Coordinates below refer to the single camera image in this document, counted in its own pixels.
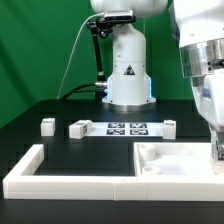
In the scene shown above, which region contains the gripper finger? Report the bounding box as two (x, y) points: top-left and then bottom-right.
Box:
(211, 129), (219, 160)

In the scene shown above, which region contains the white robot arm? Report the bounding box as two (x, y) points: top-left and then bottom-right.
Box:
(90, 0), (224, 161)

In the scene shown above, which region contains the grey cable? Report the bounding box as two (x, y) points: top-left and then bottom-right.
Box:
(56, 12), (106, 100)

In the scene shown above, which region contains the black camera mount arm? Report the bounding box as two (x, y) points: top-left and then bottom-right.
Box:
(87, 20), (106, 103)

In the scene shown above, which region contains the white U-shaped fence wall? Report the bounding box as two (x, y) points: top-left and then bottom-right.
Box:
(3, 144), (224, 201)

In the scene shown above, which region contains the silver mounted camera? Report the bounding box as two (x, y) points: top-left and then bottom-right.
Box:
(104, 10), (134, 22)

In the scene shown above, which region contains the white marker sheet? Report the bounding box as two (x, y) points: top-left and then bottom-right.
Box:
(89, 122), (163, 137)

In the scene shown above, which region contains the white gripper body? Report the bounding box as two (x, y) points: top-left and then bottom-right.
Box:
(192, 72), (224, 132)

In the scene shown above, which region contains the black cable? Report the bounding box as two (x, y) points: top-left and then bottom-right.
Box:
(59, 83), (98, 101)

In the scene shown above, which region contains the white square tabletop part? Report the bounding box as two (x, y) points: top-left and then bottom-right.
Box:
(134, 142), (220, 177)

